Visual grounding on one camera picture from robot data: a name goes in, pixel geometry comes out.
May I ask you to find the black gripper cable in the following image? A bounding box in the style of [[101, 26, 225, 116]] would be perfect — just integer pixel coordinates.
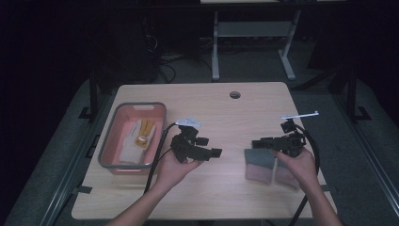
[[143, 121, 179, 196], [287, 123, 322, 226]]

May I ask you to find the pink basin with grey rim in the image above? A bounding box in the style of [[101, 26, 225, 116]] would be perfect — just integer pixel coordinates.
[[97, 101, 168, 176]]

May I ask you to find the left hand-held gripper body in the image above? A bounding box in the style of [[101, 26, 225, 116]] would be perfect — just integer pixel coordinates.
[[169, 117, 211, 164]]

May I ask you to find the person's right hand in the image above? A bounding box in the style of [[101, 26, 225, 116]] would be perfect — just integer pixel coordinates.
[[270, 146, 320, 192]]

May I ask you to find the black metal stand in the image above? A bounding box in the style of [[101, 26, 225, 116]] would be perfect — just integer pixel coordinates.
[[78, 68, 99, 122], [345, 66, 373, 123]]

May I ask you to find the person's left hand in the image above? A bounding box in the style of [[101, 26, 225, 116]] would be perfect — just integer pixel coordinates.
[[154, 150, 205, 193]]

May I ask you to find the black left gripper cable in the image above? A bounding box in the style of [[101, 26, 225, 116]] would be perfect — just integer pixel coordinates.
[[143, 121, 179, 196]]

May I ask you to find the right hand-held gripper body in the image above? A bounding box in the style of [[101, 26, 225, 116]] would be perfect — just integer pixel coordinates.
[[279, 110, 320, 158]]

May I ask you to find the tangle of floor cables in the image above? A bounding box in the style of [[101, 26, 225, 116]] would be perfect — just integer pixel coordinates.
[[145, 33, 215, 83]]

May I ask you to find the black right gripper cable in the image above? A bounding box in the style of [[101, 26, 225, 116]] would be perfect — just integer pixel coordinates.
[[287, 123, 322, 226]]

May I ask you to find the white metal table frame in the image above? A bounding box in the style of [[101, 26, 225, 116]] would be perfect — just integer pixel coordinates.
[[211, 8, 303, 82]]

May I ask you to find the beige knit glove bear face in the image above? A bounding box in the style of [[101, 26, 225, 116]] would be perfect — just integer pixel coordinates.
[[134, 118, 157, 149]]

